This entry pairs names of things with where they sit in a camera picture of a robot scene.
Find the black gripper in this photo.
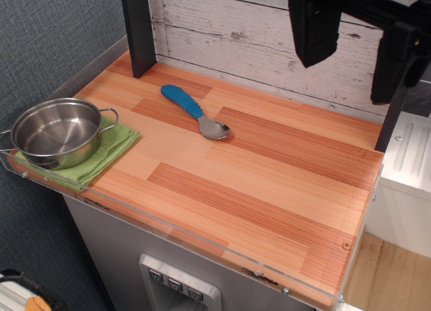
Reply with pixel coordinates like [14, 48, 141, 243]
[288, 0, 430, 105]

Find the green folded napkin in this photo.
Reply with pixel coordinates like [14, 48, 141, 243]
[14, 123, 139, 193]

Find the dark right shelf post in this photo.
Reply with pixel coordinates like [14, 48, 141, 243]
[374, 85, 410, 153]

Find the blue handled metal spoon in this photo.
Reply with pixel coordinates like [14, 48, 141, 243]
[161, 85, 231, 140]

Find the silver dispenser button panel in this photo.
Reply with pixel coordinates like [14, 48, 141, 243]
[139, 254, 222, 310]

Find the clear acrylic edge guard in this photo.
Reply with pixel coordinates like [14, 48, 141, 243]
[3, 145, 383, 310]

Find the black yellow object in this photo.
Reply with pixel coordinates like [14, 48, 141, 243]
[1, 269, 69, 310]

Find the white toy sink unit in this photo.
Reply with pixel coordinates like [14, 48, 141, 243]
[365, 112, 430, 257]

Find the dark shelf post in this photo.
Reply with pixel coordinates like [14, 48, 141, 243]
[374, 85, 410, 153]
[121, 0, 157, 78]

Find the dark left shelf post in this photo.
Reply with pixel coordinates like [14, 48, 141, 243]
[121, 0, 157, 78]

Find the grey toy fridge cabinet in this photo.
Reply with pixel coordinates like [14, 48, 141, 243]
[65, 197, 311, 310]

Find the stainless steel pot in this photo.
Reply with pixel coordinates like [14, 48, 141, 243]
[1, 98, 119, 170]

